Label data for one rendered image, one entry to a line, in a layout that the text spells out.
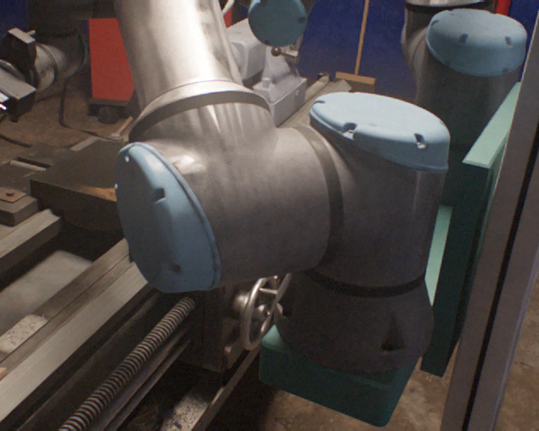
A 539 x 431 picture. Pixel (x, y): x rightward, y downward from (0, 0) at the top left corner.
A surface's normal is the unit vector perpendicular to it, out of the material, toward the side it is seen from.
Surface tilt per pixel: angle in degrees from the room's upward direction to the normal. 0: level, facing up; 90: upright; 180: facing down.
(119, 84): 90
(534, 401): 0
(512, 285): 90
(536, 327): 0
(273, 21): 94
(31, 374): 36
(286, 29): 94
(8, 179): 0
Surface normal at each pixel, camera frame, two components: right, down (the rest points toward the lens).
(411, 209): 0.41, 0.45
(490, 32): 0.07, -0.84
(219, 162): 0.20, -0.44
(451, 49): -0.65, 0.24
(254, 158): 0.43, -0.45
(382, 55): -0.37, 0.41
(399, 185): 0.17, 0.46
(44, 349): 0.60, -0.58
